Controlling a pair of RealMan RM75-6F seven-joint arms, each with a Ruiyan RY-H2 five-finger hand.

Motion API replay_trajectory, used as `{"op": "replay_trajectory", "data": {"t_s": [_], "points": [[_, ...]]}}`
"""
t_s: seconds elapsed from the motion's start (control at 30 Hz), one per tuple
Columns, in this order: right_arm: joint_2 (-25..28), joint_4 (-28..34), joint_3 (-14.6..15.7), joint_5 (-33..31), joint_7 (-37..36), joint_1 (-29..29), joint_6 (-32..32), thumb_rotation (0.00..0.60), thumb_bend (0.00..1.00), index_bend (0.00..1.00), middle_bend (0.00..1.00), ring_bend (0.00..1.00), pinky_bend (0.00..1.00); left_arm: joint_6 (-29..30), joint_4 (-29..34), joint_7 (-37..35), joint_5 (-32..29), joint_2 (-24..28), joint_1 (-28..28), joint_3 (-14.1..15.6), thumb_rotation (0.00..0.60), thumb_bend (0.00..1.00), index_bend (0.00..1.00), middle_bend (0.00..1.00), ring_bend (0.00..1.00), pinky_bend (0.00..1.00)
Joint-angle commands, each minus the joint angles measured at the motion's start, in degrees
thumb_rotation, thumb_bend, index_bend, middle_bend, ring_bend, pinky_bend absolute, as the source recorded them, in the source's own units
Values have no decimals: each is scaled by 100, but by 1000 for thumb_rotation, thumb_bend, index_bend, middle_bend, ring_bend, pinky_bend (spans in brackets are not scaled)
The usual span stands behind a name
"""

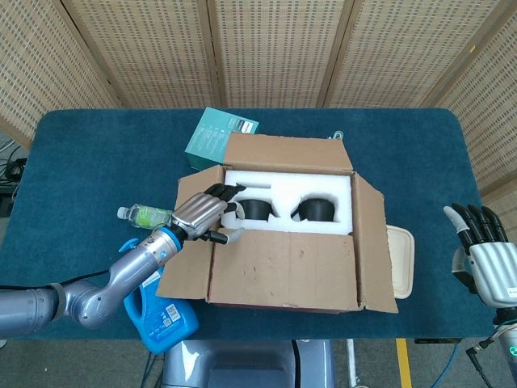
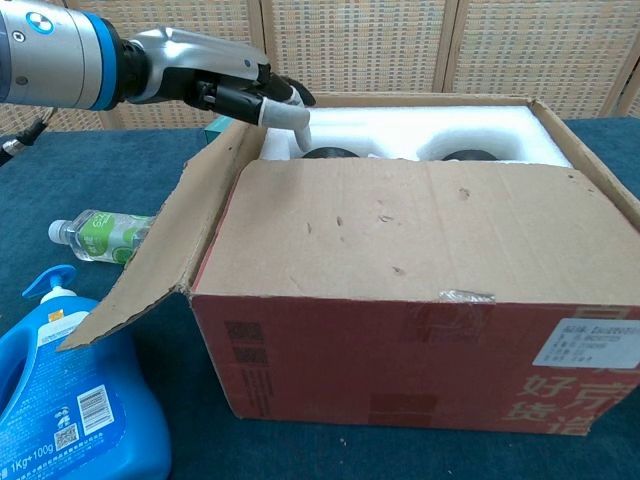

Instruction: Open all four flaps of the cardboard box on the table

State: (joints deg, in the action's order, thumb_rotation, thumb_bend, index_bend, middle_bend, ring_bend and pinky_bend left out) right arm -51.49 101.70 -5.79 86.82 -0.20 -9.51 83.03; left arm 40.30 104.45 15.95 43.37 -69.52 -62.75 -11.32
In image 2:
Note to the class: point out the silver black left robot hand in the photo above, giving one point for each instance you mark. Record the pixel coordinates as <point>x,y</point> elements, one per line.
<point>200,55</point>

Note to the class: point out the red taped cardboard box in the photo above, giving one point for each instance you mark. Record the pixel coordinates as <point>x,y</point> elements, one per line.
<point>375,240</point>

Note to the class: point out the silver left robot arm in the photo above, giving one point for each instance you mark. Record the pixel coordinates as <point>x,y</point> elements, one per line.
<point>55,55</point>

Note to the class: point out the teal product box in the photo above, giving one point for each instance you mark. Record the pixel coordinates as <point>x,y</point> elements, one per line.
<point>217,131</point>

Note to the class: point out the white foam insert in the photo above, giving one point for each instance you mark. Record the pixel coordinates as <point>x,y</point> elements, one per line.
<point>390,130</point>

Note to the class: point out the blue table cloth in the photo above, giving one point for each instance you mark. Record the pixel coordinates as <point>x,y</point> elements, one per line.
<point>100,175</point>

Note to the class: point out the black ceramic pitcher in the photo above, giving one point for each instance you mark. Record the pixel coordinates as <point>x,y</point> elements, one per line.
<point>330,153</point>

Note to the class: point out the wooden rattan folding screen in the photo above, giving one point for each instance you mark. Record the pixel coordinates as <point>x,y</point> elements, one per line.
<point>375,45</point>

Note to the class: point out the clear green-label water bottle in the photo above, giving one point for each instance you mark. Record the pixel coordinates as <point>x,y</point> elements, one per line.
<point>105,240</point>

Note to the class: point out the black ceramic teapot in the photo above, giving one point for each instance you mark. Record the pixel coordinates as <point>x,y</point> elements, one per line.
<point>467,155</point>

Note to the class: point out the blue detergent bottle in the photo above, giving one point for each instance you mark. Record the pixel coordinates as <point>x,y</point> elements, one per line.
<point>75,400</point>

